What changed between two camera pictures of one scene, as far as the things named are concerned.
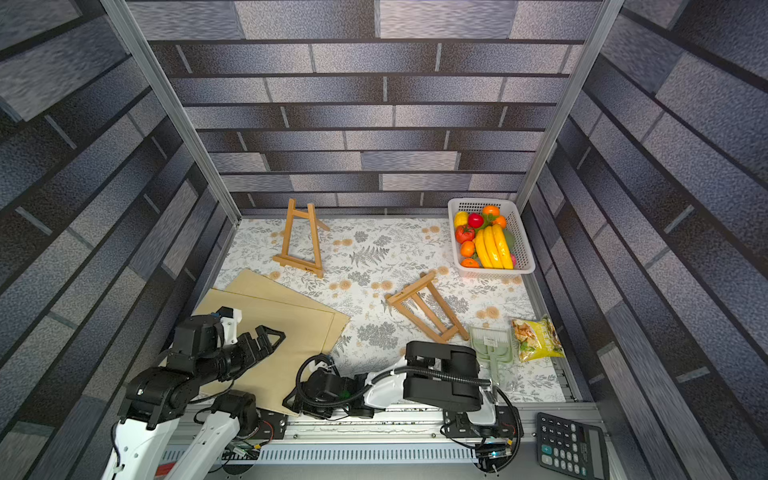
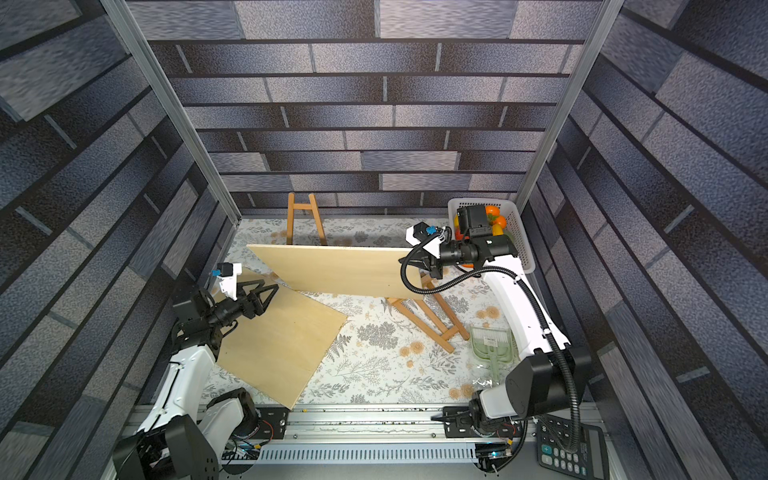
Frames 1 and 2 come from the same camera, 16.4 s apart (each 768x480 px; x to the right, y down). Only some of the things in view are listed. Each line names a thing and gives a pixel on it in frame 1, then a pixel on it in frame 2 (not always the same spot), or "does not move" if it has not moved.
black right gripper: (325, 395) -> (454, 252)
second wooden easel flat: (424, 279) does not move
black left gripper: (259, 351) -> (258, 308)
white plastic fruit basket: (523, 255) does not move
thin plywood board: (273, 376) -> (346, 271)
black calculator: (572, 448) does not move
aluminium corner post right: (606, 24) does not move
